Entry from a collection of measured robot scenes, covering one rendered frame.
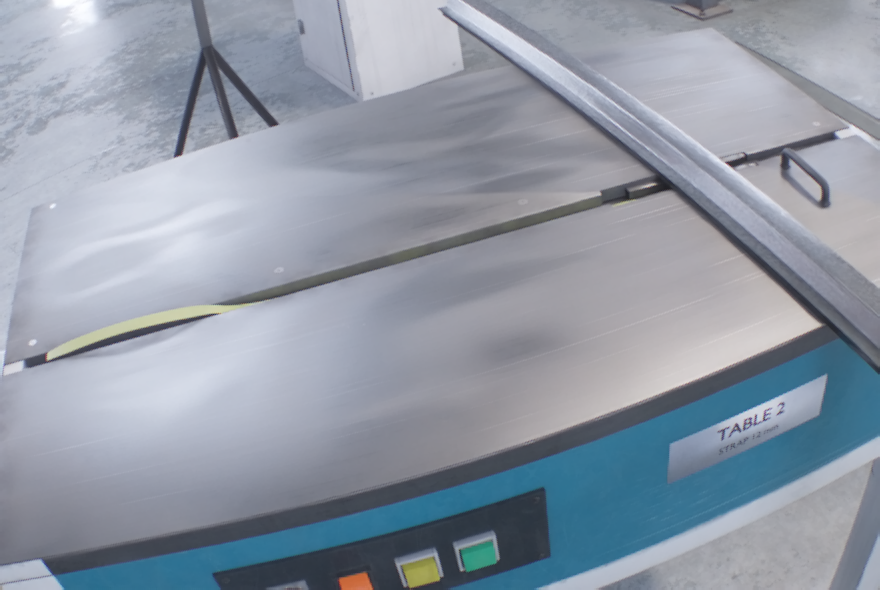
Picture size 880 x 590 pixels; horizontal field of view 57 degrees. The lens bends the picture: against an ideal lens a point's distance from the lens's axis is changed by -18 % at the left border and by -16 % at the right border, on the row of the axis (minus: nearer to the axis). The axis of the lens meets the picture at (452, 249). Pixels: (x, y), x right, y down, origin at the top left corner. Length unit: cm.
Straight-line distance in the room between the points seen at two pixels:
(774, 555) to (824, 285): 80
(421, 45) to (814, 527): 194
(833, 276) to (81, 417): 61
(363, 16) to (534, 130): 180
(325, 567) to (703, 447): 30
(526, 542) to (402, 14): 224
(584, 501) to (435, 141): 43
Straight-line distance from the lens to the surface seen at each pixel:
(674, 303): 73
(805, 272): 74
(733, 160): 91
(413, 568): 68
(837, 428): 84
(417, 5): 281
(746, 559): 146
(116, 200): 105
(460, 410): 66
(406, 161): 95
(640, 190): 87
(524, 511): 68
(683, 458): 72
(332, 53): 293
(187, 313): 81
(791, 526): 151
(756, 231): 79
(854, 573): 118
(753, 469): 79
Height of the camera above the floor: 119
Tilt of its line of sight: 34 degrees down
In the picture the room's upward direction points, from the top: 9 degrees counter-clockwise
